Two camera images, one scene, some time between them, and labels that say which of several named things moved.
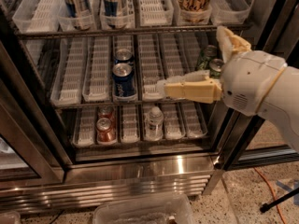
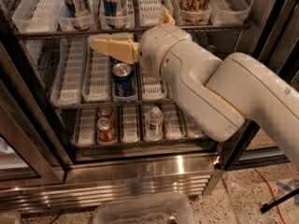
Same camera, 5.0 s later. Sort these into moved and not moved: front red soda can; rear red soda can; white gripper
Moved: white gripper
Not moved: rear red soda can; front red soda can
